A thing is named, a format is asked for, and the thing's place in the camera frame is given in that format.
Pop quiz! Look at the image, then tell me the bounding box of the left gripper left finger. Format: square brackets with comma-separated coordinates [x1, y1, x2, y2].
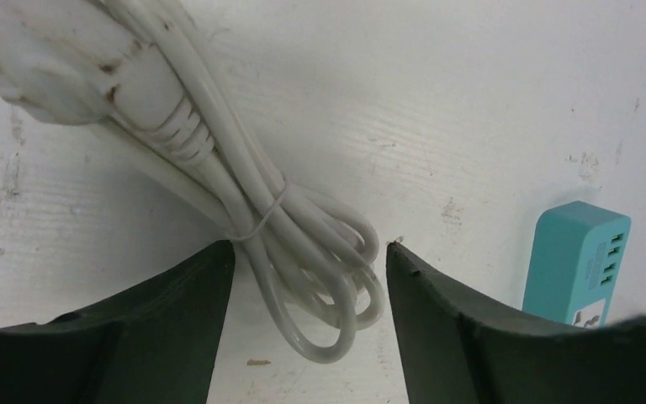
[0, 241, 235, 403]

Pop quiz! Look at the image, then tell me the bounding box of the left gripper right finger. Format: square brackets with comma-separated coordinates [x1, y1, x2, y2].
[386, 243, 646, 403]

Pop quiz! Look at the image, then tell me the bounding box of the teal power strip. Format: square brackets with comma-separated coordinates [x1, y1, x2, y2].
[522, 200, 632, 328]

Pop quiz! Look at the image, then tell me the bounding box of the white orange strip cord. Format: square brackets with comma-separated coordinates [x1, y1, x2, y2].
[0, 0, 386, 365]

